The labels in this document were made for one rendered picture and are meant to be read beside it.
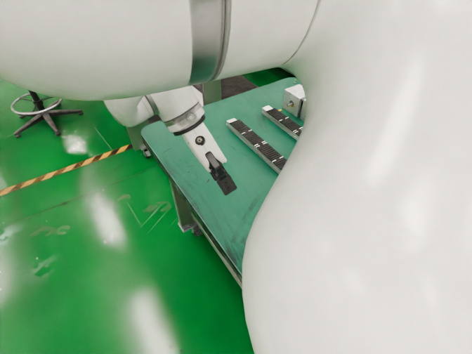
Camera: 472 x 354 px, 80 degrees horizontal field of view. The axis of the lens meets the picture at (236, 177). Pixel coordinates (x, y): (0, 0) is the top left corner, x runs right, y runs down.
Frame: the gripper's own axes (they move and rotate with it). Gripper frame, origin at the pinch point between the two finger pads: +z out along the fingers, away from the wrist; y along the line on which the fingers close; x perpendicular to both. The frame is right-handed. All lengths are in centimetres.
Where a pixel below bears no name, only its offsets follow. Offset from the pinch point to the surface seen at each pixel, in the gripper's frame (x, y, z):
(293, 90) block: -51, 58, 9
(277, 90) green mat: -52, 79, 11
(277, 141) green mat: -29, 44, 19
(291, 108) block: -47, 59, 15
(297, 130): -39, 43, 19
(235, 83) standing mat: -80, 254, 28
